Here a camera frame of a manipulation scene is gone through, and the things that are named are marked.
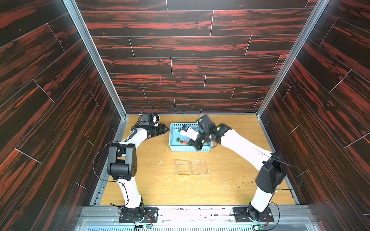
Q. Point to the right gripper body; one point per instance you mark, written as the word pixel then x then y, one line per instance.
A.
pixel 199 141

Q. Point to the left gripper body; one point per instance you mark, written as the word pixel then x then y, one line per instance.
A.
pixel 155 131

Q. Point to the light blue plastic basket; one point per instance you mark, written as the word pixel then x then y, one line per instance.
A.
pixel 177 146

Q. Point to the clear plastic clamshell container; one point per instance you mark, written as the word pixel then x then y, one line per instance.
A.
pixel 191 167

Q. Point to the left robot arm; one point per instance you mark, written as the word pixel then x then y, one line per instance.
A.
pixel 123 163

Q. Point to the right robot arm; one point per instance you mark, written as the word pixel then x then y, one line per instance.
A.
pixel 271 172

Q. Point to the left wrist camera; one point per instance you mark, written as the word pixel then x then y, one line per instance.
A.
pixel 149 119

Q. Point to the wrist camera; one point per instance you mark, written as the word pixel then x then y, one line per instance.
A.
pixel 149 119
pixel 189 132

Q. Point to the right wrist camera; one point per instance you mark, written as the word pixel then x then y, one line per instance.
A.
pixel 189 132

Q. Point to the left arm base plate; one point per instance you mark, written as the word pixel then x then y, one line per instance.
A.
pixel 139 215

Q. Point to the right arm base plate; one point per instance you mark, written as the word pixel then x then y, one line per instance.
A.
pixel 249 214

